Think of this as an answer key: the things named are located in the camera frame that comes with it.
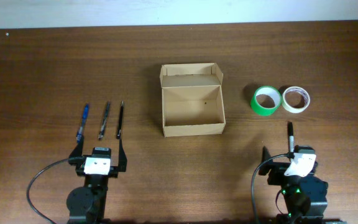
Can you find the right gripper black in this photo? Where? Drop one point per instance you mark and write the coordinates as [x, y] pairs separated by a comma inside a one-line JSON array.
[[276, 169]]

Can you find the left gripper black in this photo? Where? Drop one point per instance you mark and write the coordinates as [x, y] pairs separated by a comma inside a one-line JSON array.
[[114, 170]]

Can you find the blue ballpoint pen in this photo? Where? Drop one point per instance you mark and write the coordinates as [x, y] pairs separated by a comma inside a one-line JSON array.
[[82, 123]]

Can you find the black and white marker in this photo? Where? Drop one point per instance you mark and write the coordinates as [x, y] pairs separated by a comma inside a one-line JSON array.
[[291, 141]]

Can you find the cream masking tape roll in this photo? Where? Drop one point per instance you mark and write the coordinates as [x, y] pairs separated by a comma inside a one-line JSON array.
[[299, 90]]

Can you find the green tape roll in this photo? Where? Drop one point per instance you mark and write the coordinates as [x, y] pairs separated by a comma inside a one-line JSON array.
[[269, 91]]

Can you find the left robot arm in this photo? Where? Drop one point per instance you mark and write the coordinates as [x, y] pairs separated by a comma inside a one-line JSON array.
[[86, 204]]

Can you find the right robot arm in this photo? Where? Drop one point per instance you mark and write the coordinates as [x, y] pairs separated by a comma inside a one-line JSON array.
[[304, 193]]

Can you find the dark grey pen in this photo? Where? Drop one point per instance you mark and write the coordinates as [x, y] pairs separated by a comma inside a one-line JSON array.
[[104, 121]]

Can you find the black pen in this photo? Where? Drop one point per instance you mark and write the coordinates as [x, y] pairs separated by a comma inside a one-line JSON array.
[[120, 121]]

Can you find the open cardboard box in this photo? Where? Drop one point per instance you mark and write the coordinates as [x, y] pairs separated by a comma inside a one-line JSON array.
[[192, 99]]

